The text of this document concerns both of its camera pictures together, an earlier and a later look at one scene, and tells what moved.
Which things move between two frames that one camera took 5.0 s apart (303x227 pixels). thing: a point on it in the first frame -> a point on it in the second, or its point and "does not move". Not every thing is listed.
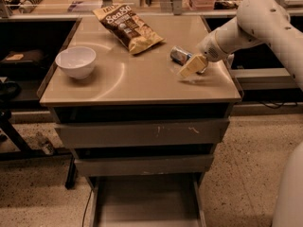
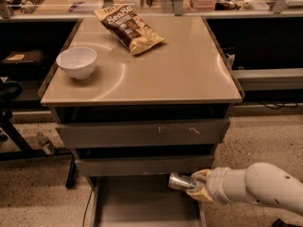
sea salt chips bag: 135,34 does not move
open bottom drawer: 148,200 does not move
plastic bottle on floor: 46,146 does not move
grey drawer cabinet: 142,126 does not move
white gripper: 209,50 -> 215,183
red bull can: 180,56 -> 181,182
